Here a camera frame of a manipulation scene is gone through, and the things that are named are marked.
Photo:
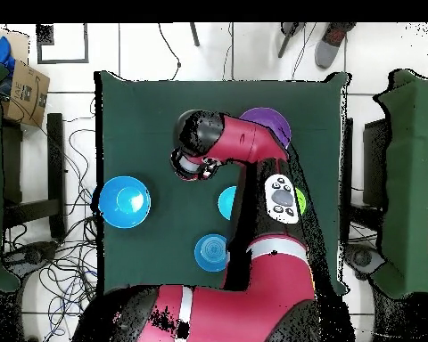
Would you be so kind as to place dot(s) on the blue bag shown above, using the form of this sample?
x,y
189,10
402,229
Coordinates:
x,y
0,50

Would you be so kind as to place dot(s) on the small green ribbed bowl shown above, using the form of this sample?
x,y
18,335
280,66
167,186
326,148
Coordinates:
x,y
301,201

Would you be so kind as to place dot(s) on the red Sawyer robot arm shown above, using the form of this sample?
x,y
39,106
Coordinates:
x,y
253,302

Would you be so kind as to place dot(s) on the black tripod stand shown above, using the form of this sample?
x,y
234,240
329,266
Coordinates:
x,y
287,41

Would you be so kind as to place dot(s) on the dark green table cloth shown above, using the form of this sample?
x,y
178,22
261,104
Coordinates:
x,y
146,107

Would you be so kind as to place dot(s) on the small light blue ribbed bowl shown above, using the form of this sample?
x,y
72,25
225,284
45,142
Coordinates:
x,y
226,203

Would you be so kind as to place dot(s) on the black bench frame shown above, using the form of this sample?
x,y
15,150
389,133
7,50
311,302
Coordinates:
x,y
55,160

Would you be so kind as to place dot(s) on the black square floor frame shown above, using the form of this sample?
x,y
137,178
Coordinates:
x,y
62,61

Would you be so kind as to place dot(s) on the person's foot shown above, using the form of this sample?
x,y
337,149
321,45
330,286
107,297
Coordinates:
x,y
328,50

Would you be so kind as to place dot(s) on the large blue bowl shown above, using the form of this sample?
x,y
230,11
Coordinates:
x,y
110,210

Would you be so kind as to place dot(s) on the medium blue bowl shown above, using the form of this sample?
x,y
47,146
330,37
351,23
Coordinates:
x,y
210,253

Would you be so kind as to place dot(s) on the plain cardboard box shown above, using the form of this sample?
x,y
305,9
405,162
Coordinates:
x,y
19,46

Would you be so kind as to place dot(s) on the wide purple bowl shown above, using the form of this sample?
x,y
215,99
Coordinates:
x,y
274,121

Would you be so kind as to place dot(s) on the black pedestal foot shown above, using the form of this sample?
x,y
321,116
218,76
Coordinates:
x,y
28,254
363,258

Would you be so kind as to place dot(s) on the printed cardboard box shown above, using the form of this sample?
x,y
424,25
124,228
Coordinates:
x,y
25,96

